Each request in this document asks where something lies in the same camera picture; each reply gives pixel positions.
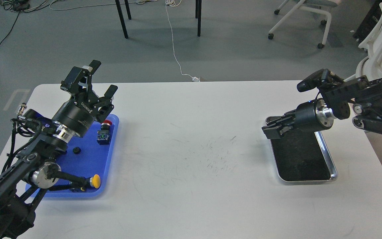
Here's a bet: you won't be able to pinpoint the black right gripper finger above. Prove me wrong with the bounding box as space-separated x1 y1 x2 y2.
261 111 296 133
264 119 294 139

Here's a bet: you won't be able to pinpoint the blue plastic tray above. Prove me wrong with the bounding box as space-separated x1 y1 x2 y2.
44 114 120 200

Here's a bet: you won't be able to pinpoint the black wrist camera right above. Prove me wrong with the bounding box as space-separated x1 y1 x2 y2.
297 69 335 92

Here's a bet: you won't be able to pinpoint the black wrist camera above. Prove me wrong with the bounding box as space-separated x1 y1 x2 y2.
60 67 84 95
297 69 335 92

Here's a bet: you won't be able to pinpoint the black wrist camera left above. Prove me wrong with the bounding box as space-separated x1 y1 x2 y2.
60 67 84 95

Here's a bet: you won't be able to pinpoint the black table legs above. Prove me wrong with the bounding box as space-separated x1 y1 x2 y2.
115 0 202 39

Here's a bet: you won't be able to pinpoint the yellow push button switch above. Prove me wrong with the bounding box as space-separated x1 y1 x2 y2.
70 174 101 193

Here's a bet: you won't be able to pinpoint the silver metal tray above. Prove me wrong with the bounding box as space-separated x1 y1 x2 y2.
269 129 338 185

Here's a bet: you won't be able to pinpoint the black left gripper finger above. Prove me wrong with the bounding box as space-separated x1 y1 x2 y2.
94 85 118 123
80 59 101 100

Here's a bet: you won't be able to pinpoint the white cable with plug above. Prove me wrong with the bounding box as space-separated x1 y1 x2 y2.
165 0 201 82

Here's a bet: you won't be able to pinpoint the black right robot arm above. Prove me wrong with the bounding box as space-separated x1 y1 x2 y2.
262 69 382 139

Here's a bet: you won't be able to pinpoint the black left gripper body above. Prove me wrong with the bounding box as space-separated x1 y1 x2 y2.
52 97 97 137

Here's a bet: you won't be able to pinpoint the red push button switch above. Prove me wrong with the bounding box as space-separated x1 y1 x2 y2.
97 119 112 145

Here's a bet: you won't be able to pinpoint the white rolling chair base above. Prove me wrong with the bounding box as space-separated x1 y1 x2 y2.
268 0 338 49

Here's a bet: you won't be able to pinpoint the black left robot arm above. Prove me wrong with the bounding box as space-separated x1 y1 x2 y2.
0 60 118 239

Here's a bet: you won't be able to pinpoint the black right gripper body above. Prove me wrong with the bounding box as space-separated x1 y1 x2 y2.
294 99 336 132

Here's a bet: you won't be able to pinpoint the small black gear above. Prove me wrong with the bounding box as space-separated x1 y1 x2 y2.
72 147 81 154

